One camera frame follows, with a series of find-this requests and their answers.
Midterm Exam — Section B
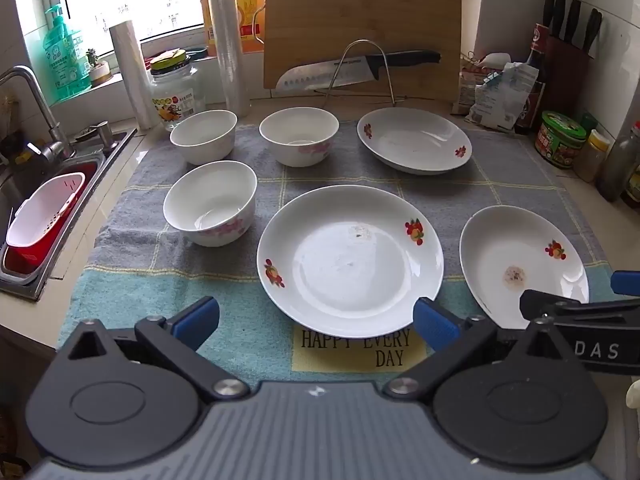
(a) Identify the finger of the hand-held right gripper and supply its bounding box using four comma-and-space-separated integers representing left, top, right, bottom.
519, 289, 640, 324
611, 270, 640, 295

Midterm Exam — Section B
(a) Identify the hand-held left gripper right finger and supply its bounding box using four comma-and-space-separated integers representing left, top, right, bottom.
382, 297, 573, 404

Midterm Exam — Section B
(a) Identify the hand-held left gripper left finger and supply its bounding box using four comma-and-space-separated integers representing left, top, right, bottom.
60, 296, 251, 404

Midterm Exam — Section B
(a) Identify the white fruit print plate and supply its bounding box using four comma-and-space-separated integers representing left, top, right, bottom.
256, 184, 445, 339
356, 106, 474, 176
458, 205, 591, 331

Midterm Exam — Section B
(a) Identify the white floral bowl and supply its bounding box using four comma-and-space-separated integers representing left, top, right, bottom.
258, 106, 341, 168
169, 109, 239, 166
162, 160, 259, 248

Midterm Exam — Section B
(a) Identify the grey blue checked towel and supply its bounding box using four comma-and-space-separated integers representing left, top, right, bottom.
57, 120, 626, 391

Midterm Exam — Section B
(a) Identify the dark glass bottle right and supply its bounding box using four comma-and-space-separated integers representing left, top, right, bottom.
597, 121, 640, 203

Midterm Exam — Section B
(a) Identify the small yellow lidded jar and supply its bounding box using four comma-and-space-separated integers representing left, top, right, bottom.
574, 130, 612, 183

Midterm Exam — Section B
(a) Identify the red plastic basin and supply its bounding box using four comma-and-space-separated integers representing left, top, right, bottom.
2, 160, 101, 273

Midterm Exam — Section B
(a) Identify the stainless steel sink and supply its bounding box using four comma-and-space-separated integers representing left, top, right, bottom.
0, 125, 138, 303

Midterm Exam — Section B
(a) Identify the white plastic colander basket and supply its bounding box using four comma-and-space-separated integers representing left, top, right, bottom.
6, 172, 87, 249

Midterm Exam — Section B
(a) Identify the steel soap dispenser pump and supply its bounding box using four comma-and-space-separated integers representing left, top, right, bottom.
95, 120, 126, 153

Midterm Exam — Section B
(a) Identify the white blue printed bag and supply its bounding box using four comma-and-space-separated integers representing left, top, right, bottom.
465, 61, 540, 131

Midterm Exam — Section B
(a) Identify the dark wooden knife block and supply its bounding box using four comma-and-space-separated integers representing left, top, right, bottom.
544, 35, 594, 122

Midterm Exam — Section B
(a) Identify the dark soy sauce bottle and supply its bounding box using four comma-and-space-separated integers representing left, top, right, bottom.
515, 22, 551, 136

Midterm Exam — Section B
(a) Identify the glass jar with yellow lid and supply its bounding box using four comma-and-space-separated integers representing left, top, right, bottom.
149, 49, 205, 133

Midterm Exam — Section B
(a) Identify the short plastic wrap roll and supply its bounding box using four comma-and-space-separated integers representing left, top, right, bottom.
109, 20, 162, 131

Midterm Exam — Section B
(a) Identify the steel kitchen faucet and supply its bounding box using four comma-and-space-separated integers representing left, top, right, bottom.
0, 65, 76, 161

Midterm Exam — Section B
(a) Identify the small potted plant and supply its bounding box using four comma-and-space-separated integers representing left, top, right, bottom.
85, 48, 113, 86

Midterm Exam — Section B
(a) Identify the tall plastic wrap roll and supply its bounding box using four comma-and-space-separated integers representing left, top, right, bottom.
205, 0, 252, 118

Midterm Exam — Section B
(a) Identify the green dish soap bottle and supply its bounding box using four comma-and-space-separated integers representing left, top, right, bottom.
41, 4, 93, 103

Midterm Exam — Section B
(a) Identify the orange cooking oil jug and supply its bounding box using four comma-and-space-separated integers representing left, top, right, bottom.
201, 0, 268, 55

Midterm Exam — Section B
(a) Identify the bamboo cutting board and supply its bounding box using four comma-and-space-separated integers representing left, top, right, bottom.
262, 0, 463, 103

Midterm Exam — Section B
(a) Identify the black handled kitchen knife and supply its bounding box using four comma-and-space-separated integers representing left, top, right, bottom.
275, 50, 443, 93

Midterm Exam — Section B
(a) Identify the metal wire board rack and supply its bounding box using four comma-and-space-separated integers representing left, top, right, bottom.
314, 38, 408, 107

